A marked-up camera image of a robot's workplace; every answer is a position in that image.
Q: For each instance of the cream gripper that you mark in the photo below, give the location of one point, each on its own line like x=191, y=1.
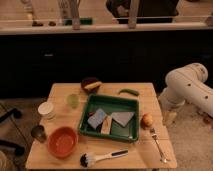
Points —
x=169, y=117

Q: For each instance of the green pepper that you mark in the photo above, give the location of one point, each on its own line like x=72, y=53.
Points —
x=130, y=91

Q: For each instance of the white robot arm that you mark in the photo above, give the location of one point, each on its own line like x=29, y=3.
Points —
x=185, y=84

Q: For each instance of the dark brown bowl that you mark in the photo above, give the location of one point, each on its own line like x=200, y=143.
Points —
x=87, y=81

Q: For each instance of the red bowl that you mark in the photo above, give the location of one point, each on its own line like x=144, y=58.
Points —
x=62, y=142

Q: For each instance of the silver fork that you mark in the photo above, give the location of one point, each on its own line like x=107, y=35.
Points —
x=163, y=158

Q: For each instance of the grey folded cloth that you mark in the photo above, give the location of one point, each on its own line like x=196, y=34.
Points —
x=122, y=118

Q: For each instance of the beige sponge block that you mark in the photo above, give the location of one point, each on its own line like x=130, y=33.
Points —
x=106, y=126

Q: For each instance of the green plastic tray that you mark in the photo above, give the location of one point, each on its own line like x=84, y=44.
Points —
x=110, y=104

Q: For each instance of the wooden table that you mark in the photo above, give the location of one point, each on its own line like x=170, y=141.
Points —
x=146, y=153

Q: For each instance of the blue sponge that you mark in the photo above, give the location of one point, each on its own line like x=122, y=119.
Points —
x=97, y=118

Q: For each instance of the yellow corn cob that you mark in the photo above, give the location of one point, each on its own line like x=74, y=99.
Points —
x=93, y=85

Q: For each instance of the green translucent cup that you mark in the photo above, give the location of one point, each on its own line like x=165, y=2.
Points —
x=73, y=101

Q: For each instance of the white lidded cup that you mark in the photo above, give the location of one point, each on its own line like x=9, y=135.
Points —
x=46, y=110

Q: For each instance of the metal cup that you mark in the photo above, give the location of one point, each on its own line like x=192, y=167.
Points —
x=38, y=132

